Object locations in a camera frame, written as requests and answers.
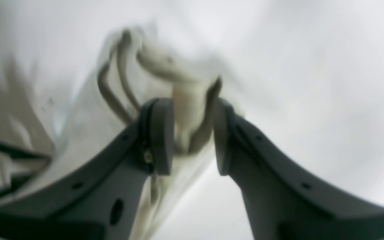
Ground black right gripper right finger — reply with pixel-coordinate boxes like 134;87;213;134
213;98;384;240

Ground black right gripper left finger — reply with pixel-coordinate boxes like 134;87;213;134
0;98;174;240

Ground beige T-shirt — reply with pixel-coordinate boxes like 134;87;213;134
0;28;231;240

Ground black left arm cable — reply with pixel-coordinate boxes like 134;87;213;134
0;133;52;200

